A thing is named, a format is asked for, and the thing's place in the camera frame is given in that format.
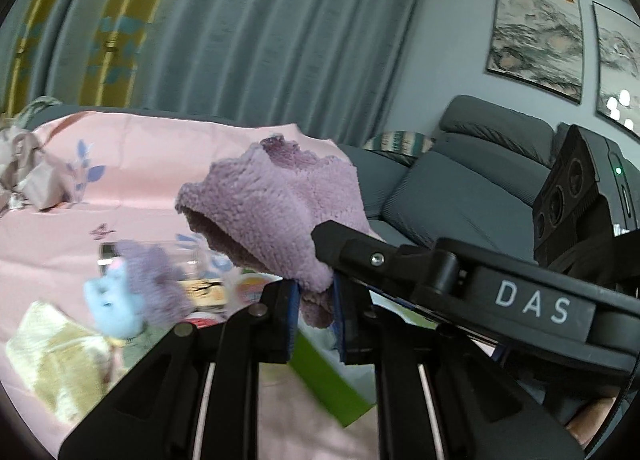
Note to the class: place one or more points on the blue plush toy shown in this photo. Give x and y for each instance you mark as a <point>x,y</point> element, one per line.
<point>112,302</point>

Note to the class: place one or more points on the purple fuzzy cloth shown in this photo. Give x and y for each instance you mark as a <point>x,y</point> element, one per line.
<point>155,280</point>

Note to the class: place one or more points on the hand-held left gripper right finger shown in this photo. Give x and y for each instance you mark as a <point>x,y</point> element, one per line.
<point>340,322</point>

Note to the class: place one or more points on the pink printed bedsheet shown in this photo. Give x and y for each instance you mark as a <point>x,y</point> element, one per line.
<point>140,205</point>

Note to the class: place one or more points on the metal cylinder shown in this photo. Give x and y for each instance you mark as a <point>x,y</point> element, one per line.
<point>107,254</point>

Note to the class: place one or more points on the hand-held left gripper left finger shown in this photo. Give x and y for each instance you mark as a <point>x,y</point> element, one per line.
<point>292,320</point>

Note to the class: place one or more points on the green box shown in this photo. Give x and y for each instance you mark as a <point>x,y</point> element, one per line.
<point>327,380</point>

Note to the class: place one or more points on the yellow patterned curtain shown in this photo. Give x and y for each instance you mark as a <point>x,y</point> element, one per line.
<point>125,25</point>

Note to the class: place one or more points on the grey sofa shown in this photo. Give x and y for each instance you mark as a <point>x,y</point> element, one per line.
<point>465,180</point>

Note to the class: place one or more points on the crumpled beige cloth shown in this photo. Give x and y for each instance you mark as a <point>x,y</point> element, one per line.
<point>35,165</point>

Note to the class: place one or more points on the striped cushion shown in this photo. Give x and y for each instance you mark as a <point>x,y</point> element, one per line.
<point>397,142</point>

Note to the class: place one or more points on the round pink label tin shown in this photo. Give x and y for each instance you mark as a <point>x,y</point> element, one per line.
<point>252,290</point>

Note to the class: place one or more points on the yellow label packet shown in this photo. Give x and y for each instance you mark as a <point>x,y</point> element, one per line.
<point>207,295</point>

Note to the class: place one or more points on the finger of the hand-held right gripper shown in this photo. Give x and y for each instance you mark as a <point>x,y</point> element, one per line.
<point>370,252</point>

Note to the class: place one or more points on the yellow towel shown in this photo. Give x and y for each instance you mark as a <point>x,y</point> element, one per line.
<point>55,360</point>

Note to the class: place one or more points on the person's right hand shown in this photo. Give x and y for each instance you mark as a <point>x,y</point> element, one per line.
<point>592,420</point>

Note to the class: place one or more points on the clear plastic packet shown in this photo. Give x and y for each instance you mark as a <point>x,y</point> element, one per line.
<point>197,260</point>

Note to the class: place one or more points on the purple fleece cloth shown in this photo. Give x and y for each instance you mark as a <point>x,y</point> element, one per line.
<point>280,210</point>

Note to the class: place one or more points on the framed landscape painting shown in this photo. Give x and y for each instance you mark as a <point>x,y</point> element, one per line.
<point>617,70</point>
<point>535,40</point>

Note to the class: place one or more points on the grey curtain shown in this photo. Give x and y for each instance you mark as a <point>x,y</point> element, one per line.
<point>280,30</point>

